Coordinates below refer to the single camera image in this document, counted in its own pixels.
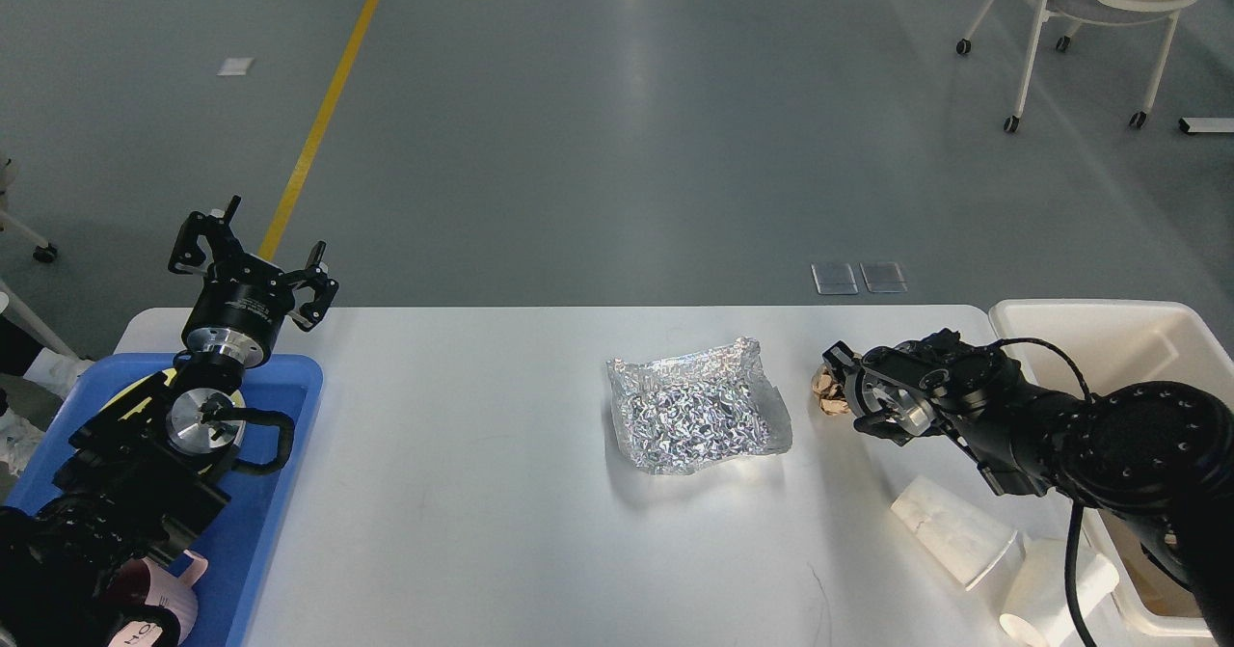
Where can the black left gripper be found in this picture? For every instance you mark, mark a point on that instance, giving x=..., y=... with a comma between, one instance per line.
x=241, y=320

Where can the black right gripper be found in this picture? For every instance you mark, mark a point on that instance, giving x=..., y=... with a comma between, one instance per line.
x=880, y=408

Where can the brown paper ball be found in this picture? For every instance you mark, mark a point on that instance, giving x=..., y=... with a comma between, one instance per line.
x=828, y=387

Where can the aluminium foil sheet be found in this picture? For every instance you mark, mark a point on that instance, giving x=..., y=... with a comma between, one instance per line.
x=681, y=415

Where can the pink ribbed mug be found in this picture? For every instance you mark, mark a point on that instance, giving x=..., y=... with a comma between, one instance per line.
x=141, y=581

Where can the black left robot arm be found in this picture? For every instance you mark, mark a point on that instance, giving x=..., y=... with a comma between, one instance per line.
x=144, y=476

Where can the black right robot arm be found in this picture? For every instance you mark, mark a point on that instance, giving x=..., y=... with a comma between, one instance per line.
x=1157, y=455

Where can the right clear floor plate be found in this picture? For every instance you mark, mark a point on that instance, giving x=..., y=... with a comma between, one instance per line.
x=884, y=277

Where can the clear floor plate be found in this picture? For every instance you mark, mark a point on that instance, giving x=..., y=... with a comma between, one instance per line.
x=834, y=279
x=884, y=277

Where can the left clear floor plate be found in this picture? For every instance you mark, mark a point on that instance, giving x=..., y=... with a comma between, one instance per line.
x=834, y=279

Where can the white paper cup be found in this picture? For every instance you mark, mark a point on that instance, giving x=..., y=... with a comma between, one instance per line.
x=967, y=541
x=1035, y=611

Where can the beige plastic bin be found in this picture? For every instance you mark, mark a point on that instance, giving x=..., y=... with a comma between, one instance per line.
x=1116, y=343

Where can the person in black clothes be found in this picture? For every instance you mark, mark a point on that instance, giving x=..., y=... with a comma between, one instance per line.
x=23, y=355

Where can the blue plastic tray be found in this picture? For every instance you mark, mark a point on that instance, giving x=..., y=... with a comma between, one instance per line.
x=240, y=543

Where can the white bar on floor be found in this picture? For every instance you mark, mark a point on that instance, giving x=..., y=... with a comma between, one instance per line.
x=1206, y=126

